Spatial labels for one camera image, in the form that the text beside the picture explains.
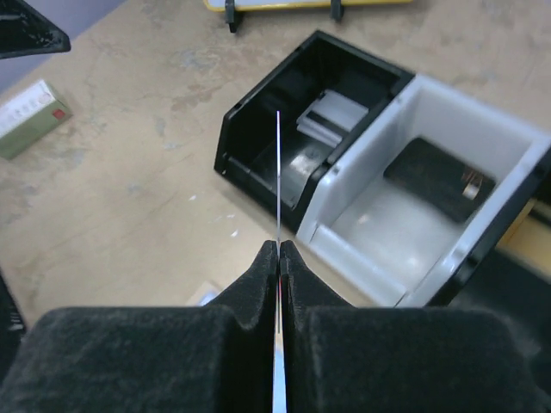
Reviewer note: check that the right black tray bin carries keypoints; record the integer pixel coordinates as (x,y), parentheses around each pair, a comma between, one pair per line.
(508,270)

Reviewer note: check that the black card in bin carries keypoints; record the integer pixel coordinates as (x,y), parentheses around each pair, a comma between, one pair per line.
(455,188)

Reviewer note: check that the left black tray bin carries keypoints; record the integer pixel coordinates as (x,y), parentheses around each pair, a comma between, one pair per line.
(246,152)

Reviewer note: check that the white green paper box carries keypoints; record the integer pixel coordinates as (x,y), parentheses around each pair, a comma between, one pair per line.
(29,116)

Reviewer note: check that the black tray bin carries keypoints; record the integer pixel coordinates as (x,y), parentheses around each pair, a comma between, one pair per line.
(246,152)
(508,270)

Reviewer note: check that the silver cards stack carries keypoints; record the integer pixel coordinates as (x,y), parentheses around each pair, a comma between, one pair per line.
(330,118)

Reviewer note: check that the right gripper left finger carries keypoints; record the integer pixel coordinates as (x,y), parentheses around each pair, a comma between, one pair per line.
(217,357)

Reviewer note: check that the middle white tray bin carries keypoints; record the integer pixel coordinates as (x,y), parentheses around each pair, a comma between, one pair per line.
(403,209)

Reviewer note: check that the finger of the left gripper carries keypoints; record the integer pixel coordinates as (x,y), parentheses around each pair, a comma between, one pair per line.
(24,31)

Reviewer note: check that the whiteboard with yellow frame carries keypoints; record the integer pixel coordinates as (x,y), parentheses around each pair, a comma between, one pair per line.
(265,5)

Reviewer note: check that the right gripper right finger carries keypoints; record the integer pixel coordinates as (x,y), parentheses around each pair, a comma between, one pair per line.
(343,358)

